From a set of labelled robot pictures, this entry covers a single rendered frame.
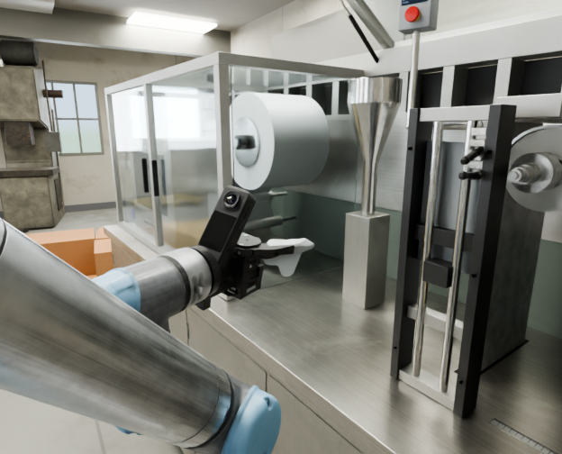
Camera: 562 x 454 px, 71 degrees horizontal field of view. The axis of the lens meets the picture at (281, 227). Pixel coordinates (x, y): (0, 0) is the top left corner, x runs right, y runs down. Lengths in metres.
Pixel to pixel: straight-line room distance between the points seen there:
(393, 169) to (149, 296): 1.06
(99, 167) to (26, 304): 7.60
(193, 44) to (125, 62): 1.35
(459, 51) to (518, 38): 0.15
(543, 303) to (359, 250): 0.47
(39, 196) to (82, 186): 1.37
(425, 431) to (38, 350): 0.67
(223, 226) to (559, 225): 0.85
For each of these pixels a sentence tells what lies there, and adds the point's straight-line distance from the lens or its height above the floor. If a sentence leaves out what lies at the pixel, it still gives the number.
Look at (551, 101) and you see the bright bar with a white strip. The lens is 0.78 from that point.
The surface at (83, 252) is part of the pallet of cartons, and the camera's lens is 3.83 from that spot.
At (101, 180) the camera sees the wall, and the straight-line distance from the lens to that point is 7.84.
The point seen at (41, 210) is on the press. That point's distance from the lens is 6.63.
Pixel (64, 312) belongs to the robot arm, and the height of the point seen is 1.31.
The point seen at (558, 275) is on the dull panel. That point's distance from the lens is 1.19.
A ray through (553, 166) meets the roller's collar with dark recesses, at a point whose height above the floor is 1.35.
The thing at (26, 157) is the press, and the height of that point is 1.00.
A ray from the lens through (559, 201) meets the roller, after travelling 0.81.
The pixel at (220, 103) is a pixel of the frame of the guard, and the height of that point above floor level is 1.47.
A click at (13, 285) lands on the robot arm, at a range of 0.23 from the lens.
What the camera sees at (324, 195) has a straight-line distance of 1.38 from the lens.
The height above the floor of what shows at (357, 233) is 1.12.
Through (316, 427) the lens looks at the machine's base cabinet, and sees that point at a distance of 0.95.
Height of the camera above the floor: 1.40
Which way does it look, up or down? 14 degrees down
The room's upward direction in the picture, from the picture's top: straight up
